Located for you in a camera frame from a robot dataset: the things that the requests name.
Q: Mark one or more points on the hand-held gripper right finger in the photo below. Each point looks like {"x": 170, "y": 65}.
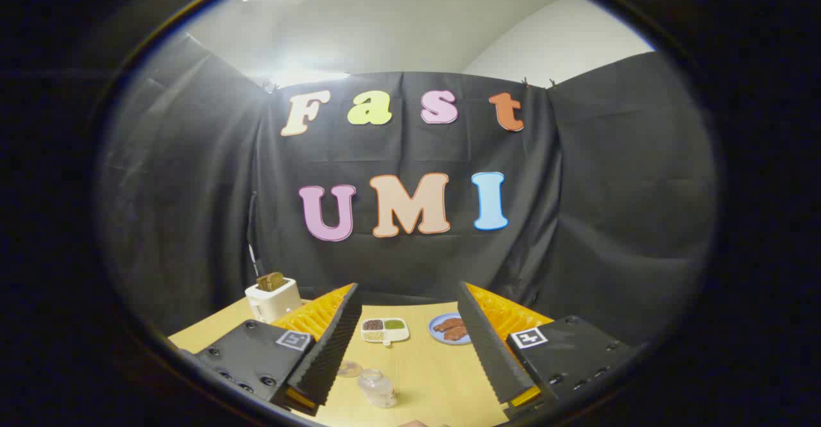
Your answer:
{"x": 490, "y": 350}

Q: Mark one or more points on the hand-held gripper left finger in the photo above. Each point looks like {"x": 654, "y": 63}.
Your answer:
{"x": 333, "y": 350}

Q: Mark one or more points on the round brown coaster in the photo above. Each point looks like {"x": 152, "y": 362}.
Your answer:
{"x": 349, "y": 368}

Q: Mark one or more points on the clear plastic juice bottle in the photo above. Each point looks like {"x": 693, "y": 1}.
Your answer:
{"x": 377, "y": 390}

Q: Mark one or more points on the brown meat piece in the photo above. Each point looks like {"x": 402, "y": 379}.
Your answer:
{"x": 447, "y": 324}
{"x": 457, "y": 334}

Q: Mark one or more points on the white divided dish with beans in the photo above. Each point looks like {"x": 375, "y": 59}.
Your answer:
{"x": 385, "y": 329}

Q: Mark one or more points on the blue plate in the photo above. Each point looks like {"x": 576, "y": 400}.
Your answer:
{"x": 436, "y": 336}

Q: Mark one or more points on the light wooden table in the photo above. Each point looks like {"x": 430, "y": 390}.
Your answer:
{"x": 423, "y": 376}

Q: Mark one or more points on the white toaster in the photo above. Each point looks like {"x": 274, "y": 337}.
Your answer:
{"x": 272, "y": 302}

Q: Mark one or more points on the brown bread slice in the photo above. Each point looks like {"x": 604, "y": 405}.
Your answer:
{"x": 270, "y": 281}

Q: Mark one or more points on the black backdrop cloth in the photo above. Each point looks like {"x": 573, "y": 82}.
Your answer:
{"x": 577, "y": 190}

